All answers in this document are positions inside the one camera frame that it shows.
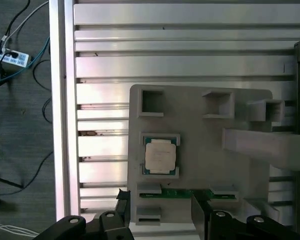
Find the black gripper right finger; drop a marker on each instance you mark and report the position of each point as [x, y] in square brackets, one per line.
[240, 231]

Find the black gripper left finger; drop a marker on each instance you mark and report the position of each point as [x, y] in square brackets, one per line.
[95, 230]

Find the silver CPU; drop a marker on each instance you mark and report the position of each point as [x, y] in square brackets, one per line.
[160, 156]

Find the green RAM stick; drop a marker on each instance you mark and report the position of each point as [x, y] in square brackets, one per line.
[180, 193]

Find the grey parts rack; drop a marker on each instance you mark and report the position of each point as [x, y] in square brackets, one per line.
[190, 125]

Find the white power strip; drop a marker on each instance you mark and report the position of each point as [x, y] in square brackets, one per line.
[15, 58]

